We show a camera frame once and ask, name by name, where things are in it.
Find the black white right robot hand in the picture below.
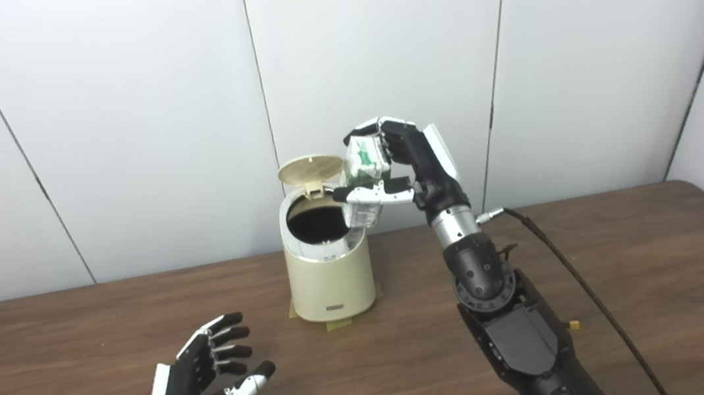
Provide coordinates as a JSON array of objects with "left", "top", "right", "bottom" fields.
[{"left": 324, "top": 107, "right": 472, "bottom": 228}]

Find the white green milk carton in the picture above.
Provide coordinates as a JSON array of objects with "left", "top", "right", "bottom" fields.
[{"left": 335, "top": 137, "right": 400, "bottom": 234}]

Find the cream round bin lid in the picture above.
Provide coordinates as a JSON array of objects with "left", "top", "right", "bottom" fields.
[{"left": 275, "top": 151, "right": 348, "bottom": 201}]

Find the cream-colored bin body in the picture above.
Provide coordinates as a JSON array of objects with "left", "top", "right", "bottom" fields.
[{"left": 277, "top": 182, "right": 380, "bottom": 327}]

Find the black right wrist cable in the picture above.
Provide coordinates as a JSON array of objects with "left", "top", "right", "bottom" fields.
[{"left": 474, "top": 190, "right": 672, "bottom": 395}]

